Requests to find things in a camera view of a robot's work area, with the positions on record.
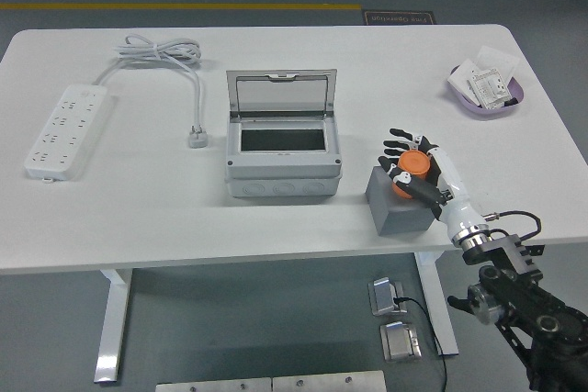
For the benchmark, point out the transparent hinged box lid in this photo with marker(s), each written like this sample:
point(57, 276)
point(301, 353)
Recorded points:
point(282, 96)

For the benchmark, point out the dark floor sign with lettering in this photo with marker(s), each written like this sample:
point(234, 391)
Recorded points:
point(399, 18)

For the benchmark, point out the white power strip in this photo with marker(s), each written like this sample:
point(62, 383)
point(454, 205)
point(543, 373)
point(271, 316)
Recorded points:
point(59, 135)

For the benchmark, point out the white printed socket panel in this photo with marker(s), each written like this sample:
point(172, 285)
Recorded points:
point(489, 89)

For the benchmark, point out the grey block with round hole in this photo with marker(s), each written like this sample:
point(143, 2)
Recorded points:
point(399, 222)

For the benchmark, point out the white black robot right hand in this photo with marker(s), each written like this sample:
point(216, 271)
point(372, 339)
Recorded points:
point(461, 215)

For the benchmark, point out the small black part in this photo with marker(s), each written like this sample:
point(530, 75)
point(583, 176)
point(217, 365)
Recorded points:
point(510, 101)

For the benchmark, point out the purple plastic tray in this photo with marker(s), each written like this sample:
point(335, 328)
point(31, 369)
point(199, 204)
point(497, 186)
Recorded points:
point(487, 113)

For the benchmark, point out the grey electrical enclosure box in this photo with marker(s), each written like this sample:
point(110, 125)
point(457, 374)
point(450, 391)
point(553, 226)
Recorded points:
point(280, 160)

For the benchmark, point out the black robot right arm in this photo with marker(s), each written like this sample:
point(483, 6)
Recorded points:
point(546, 314)

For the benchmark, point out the white table leg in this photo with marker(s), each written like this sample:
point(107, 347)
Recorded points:
point(112, 318)
point(436, 300)

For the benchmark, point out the silver floor socket with plug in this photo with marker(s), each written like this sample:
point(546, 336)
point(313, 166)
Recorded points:
point(383, 298)

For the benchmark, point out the grey metal plate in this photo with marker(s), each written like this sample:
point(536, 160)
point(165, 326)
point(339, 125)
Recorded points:
point(211, 385)
point(328, 383)

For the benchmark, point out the orange cylindrical battery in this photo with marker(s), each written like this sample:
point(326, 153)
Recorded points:
point(413, 163)

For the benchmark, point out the clear bag with white panel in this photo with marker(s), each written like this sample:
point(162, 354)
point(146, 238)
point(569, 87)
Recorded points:
point(498, 58)

